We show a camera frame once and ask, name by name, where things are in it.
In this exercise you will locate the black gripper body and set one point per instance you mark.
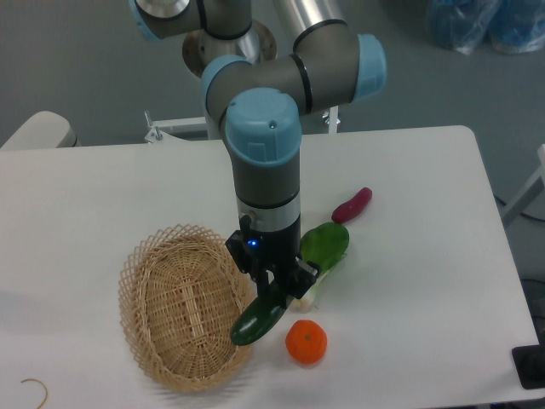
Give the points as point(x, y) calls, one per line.
point(278, 252)

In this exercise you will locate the dark green cucumber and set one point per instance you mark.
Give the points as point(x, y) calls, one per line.
point(260, 316)

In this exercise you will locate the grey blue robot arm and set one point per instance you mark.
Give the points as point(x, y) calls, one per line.
point(256, 107)

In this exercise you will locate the woven wicker basket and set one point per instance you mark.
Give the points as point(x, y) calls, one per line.
point(179, 294)

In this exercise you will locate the orange tangerine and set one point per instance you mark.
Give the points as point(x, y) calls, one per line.
point(306, 342)

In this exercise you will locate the green bok choy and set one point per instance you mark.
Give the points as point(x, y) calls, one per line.
point(324, 245)

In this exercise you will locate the purple sweet potato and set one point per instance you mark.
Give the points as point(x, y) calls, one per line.
point(352, 208)

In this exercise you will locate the white chair back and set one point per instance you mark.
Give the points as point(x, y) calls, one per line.
point(43, 130)

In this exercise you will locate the black device at table edge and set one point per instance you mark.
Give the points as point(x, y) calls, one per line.
point(529, 364)

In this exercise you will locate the blue plastic bag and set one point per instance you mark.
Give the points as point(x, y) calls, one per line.
point(513, 27)

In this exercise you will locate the white metal frame right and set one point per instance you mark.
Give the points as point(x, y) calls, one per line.
point(528, 192)

